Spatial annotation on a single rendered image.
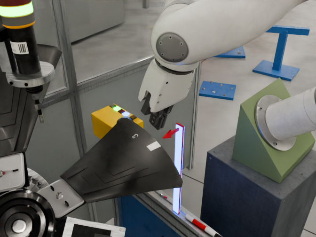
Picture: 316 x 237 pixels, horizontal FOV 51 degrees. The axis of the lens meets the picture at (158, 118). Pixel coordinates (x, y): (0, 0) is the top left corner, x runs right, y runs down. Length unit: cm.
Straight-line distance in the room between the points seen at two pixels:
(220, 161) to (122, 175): 52
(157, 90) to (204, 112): 259
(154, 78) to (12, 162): 30
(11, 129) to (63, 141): 92
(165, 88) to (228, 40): 19
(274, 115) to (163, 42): 67
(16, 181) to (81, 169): 14
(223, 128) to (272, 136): 188
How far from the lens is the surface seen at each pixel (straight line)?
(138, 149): 76
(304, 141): 124
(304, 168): 121
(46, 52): 71
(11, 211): 61
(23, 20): 49
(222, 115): 314
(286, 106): 105
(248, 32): 45
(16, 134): 66
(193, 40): 44
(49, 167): 161
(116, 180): 70
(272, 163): 109
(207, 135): 285
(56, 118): 150
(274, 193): 108
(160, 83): 58
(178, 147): 89
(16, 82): 52
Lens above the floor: 167
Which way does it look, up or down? 33 degrees down
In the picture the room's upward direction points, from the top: straight up
